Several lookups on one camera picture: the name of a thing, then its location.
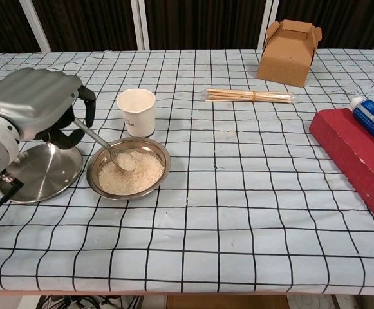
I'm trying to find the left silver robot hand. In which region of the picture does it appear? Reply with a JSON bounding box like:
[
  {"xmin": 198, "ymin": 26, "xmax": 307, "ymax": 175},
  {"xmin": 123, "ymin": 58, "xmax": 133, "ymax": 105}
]
[{"xmin": 0, "ymin": 67, "xmax": 97, "ymax": 151}]

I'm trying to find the metal spoon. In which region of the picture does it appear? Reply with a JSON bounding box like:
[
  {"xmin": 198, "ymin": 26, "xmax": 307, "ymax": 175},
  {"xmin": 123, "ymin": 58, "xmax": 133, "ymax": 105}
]
[{"xmin": 73, "ymin": 117, "xmax": 138, "ymax": 173}]

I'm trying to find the white paper cup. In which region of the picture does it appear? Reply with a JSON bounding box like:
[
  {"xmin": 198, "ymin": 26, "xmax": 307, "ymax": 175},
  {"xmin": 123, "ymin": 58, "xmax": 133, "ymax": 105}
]
[{"xmin": 116, "ymin": 89, "xmax": 157, "ymax": 138}]

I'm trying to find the white rice heap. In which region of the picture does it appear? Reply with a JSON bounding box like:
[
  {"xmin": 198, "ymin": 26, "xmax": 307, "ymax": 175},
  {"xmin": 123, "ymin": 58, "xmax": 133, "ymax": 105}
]
[{"xmin": 98, "ymin": 151, "xmax": 164, "ymax": 196}]

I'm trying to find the empty steel plate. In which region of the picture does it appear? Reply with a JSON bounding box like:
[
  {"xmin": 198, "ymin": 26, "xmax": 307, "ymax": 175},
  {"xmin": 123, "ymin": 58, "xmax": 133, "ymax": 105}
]
[{"xmin": 0, "ymin": 142, "xmax": 84, "ymax": 204}]

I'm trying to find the steel bowl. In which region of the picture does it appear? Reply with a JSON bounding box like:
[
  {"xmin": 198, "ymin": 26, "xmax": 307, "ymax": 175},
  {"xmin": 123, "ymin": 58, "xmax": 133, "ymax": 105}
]
[{"xmin": 86, "ymin": 137, "xmax": 171, "ymax": 200}]

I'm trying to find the light blue checkered tablecloth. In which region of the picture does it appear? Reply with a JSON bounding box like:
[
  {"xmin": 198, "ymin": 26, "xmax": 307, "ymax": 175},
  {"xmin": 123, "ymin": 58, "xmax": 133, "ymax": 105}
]
[{"xmin": 0, "ymin": 48, "xmax": 374, "ymax": 295}]

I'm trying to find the wrapped wooden chopstick bundle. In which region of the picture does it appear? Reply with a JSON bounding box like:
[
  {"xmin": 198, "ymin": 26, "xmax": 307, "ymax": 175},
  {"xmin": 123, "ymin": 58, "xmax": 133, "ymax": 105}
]
[{"xmin": 202, "ymin": 88, "xmax": 294, "ymax": 104}]

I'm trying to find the brown cardboard gable box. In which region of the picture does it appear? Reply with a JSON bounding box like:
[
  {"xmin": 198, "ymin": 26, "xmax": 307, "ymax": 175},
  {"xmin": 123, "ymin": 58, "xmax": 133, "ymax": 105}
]
[{"xmin": 256, "ymin": 19, "xmax": 323, "ymax": 88}]

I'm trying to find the brown wooden board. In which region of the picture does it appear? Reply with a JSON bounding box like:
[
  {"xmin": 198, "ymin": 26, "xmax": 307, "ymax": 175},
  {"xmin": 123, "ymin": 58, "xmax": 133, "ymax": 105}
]
[{"xmin": 166, "ymin": 294, "xmax": 290, "ymax": 309}]

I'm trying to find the long red box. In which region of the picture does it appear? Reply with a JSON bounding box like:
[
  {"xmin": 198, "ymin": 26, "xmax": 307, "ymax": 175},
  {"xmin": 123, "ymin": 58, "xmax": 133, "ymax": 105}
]
[{"xmin": 308, "ymin": 108, "xmax": 374, "ymax": 231}]

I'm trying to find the blue white toothpaste tube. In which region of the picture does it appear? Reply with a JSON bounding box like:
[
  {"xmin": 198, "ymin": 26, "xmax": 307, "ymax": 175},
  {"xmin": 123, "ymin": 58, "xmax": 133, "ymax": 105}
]
[{"xmin": 349, "ymin": 96, "xmax": 374, "ymax": 154}]

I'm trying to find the white partition post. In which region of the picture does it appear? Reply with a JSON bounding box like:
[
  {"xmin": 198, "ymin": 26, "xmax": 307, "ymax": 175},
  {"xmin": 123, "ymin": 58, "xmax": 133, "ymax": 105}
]
[
  {"xmin": 130, "ymin": 0, "xmax": 151, "ymax": 51},
  {"xmin": 22, "ymin": 0, "xmax": 52, "ymax": 52},
  {"xmin": 256, "ymin": 0, "xmax": 279, "ymax": 50}
]

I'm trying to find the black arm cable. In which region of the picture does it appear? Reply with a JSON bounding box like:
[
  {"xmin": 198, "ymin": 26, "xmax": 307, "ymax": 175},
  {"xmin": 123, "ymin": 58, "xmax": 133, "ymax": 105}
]
[{"xmin": 0, "ymin": 175, "xmax": 25, "ymax": 225}]

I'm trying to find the floor cable tangle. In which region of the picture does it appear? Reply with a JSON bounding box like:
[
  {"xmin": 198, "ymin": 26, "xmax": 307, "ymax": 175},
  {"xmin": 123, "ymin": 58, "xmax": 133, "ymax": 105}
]
[{"xmin": 38, "ymin": 294, "xmax": 142, "ymax": 309}]

